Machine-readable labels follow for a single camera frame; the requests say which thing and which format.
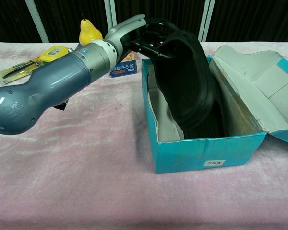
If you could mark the black rubber slipper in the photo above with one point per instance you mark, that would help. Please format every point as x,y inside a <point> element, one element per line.
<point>211,122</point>
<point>184,79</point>

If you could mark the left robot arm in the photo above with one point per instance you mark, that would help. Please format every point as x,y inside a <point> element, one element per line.
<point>50,86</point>

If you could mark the teal cardboard shoe box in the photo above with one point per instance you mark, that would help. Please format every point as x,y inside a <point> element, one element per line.
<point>201,153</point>

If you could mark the black curtain panel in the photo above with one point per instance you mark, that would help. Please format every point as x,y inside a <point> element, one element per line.
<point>9,19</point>
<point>62,14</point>
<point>254,19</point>
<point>182,12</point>

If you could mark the green container yellow lid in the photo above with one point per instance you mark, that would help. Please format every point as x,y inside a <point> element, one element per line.
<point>54,52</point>

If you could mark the yellow razor blister pack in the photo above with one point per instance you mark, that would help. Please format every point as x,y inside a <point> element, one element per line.
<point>12,73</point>

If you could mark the yellow pear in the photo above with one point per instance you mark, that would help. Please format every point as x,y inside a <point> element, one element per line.
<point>88,33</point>

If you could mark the pink plush table cloth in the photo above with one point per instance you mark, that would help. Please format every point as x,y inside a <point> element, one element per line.
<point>86,179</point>

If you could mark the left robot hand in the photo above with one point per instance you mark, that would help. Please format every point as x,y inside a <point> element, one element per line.
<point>124,28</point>

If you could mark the aluminium partition post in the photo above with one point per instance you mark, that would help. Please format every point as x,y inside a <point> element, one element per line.
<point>207,16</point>
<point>111,12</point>
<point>37,21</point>

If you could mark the orange snack box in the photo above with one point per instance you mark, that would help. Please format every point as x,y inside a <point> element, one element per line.
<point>123,69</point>

